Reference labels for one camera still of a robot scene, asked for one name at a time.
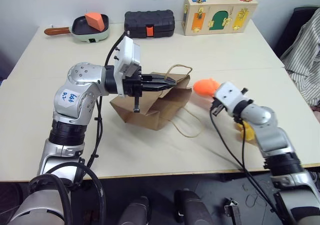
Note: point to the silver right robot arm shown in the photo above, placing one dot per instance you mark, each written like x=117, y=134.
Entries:
x=272, y=135

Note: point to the black chair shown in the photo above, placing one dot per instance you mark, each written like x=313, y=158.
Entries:
x=297, y=22

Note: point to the white handwritten label sticker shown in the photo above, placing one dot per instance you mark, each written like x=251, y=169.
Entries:
x=69, y=97

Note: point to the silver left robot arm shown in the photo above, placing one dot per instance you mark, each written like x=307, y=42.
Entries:
x=75, y=82

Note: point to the yellow plush toy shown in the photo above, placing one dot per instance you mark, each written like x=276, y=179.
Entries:
x=248, y=133

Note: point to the black plastic tool case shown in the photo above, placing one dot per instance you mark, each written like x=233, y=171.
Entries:
x=150, y=22

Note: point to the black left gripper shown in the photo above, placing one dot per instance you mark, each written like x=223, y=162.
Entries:
x=132, y=86

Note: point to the orange wedge block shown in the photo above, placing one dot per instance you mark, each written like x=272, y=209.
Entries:
x=95, y=21

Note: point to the brown paper bag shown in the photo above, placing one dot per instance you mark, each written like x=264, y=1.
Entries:
x=170, y=105

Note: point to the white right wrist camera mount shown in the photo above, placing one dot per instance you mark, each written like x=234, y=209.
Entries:
x=228, y=95

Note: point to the wooden lock box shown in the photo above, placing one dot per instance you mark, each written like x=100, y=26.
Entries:
x=220, y=15

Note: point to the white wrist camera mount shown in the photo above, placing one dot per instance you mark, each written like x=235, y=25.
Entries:
x=127, y=52
x=228, y=95

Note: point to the dark rounded shape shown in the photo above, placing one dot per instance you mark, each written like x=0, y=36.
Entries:
x=135, y=212
x=192, y=208

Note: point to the striped white cloth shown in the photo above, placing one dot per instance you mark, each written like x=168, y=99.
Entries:
x=303, y=60

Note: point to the metal bracket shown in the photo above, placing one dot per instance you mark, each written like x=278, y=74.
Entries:
x=233, y=210

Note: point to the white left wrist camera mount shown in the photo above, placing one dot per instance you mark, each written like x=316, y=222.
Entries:
x=127, y=52

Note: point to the orange plush toy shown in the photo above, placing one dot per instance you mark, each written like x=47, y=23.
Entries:
x=205, y=86

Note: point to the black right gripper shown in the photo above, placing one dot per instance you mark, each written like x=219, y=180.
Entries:
x=217, y=107

